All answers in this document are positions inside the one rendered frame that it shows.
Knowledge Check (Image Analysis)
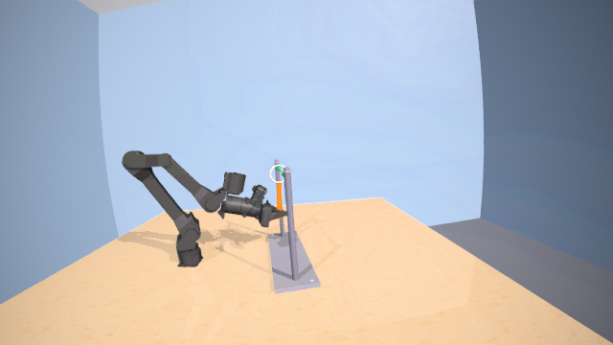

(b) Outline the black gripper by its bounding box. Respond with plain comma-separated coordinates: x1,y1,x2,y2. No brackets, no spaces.
239,196,286,228

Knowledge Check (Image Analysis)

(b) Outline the orange bar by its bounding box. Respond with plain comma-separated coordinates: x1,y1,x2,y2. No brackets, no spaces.
269,165,285,211

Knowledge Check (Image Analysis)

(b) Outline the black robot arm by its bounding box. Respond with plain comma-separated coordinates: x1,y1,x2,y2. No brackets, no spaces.
122,150,267,267

